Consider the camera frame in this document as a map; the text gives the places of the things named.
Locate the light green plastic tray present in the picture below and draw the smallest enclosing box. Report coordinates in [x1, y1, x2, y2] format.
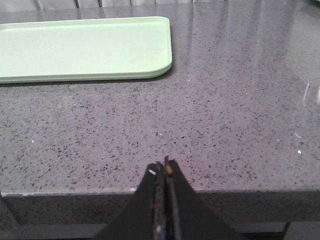
[0, 16, 173, 84]

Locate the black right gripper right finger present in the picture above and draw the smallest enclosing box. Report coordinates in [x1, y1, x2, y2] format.
[164, 156, 246, 240]

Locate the white pleated curtain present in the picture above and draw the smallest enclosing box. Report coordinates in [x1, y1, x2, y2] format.
[0, 0, 193, 12]

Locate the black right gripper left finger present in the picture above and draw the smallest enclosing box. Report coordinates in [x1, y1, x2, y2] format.
[93, 162, 167, 240]

